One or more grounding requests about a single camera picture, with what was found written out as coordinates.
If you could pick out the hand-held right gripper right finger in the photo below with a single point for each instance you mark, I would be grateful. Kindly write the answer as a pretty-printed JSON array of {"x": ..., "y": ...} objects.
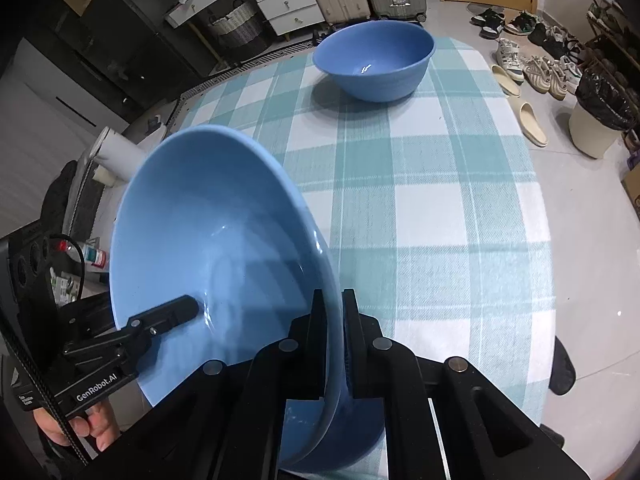
[{"x": 350, "y": 340}]

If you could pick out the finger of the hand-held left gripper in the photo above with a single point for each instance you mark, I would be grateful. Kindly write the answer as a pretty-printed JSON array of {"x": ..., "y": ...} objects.
[{"x": 170, "y": 312}]

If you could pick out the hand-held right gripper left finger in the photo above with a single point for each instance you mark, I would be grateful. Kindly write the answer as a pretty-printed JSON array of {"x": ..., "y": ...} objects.
[{"x": 315, "y": 340}]

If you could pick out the blue bowl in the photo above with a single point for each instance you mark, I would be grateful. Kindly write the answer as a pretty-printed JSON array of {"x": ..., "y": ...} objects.
[
  {"x": 210, "y": 220},
  {"x": 370, "y": 55}
]

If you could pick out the person's left hand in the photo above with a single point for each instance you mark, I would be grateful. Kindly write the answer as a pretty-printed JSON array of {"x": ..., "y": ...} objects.
[{"x": 95, "y": 427}]

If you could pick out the plastic bottle red cap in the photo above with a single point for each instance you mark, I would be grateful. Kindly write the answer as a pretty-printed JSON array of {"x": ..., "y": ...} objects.
[{"x": 92, "y": 257}]

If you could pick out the teal checked tablecloth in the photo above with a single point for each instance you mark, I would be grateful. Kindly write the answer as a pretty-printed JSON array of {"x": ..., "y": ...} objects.
[{"x": 440, "y": 210}]

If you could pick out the white paper roll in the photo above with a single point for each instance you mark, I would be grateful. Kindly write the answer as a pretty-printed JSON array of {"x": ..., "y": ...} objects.
[{"x": 117, "y": 155}]

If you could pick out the grey side cabinet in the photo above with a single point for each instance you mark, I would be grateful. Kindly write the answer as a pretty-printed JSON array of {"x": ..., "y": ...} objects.
[{"x": 40, "y": 135}]

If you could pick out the beige slipper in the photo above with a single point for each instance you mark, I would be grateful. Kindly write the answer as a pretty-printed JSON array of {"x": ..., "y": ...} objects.
[
  {"x": 507, "y": 82},
  {"x": 534, "y": 125}
]

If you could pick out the black cabinet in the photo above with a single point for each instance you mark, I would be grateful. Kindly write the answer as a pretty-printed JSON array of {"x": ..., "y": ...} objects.
[{"x": 125, "y": 25}]

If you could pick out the woven laundry basket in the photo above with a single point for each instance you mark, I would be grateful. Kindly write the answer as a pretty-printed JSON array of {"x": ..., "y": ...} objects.
[{"x": 240, "y": 25}]

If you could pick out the beige bin black liner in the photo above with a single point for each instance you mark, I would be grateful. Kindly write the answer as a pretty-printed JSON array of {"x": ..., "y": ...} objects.
[{"x": 590, "y": 130}]

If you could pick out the row of shoes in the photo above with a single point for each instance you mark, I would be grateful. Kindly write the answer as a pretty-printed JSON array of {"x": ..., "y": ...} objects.
[{"x": 540, "y": 70}]

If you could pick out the wooden shoe rack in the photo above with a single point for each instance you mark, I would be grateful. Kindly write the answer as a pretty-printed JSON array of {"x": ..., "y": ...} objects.
[{"x": 615, "y": 45}]

